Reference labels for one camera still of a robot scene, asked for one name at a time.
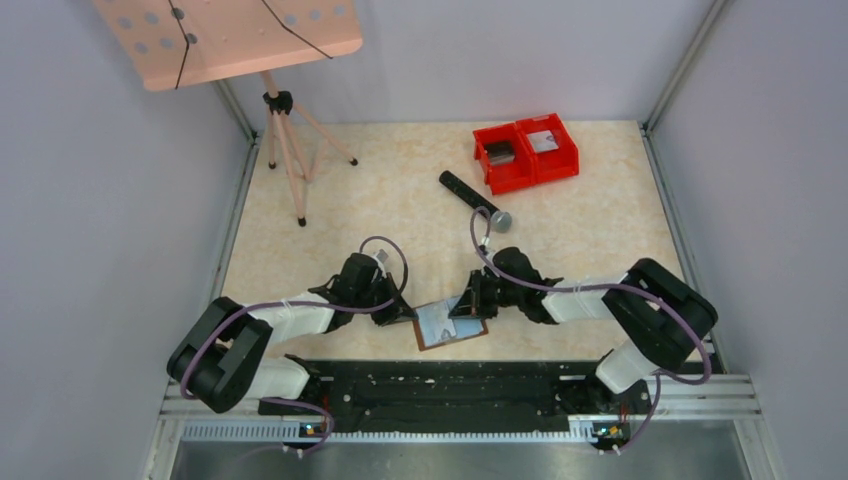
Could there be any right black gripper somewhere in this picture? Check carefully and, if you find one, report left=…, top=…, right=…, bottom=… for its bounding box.
left=450, top=268, right=524, bottom=319

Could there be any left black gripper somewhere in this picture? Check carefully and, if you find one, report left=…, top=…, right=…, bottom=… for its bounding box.
left=354, top=272, right=418, bottom=326

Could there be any brown leather card holder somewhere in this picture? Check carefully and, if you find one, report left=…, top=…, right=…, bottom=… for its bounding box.
left=413, top=296, right=489, bottom=351

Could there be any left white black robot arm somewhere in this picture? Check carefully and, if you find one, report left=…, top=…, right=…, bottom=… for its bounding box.
left=166, top=253, right=417, bottom=414

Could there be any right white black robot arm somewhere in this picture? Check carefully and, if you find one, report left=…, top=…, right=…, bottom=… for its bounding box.
left=448, top=247, right=718, bottom=412

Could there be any black handheld microphone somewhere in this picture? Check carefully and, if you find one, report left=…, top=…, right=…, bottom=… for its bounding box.
left=438, top=170, right=512, bottom=233

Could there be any left red plastic bin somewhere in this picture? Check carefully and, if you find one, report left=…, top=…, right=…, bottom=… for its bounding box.
left=473, top=123, right=535, bottom=195

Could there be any red plastic bin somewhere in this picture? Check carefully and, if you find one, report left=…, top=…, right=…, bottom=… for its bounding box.
left=473, top=123, right=535, bottom=195
left=516, top=113, right=580, bottom=184

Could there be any right red plastic bin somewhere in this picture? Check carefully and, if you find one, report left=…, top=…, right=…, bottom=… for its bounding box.
left=516, top=113, right=580, bottom=184

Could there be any pink music stand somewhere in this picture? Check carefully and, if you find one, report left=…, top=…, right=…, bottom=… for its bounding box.
left=93, top=0, right=364, bottom=226

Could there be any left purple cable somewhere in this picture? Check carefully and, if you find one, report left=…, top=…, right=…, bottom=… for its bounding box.
left=179, top=235, right=410, bottom=455

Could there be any purple cable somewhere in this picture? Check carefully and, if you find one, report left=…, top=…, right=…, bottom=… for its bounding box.
left=469, top=206, right=713, bottom=455
left=179, top=235, right=410, bottom=455

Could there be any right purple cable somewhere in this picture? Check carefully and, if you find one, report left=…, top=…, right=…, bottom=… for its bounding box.
left=469, top=206, right=713, bottom=455

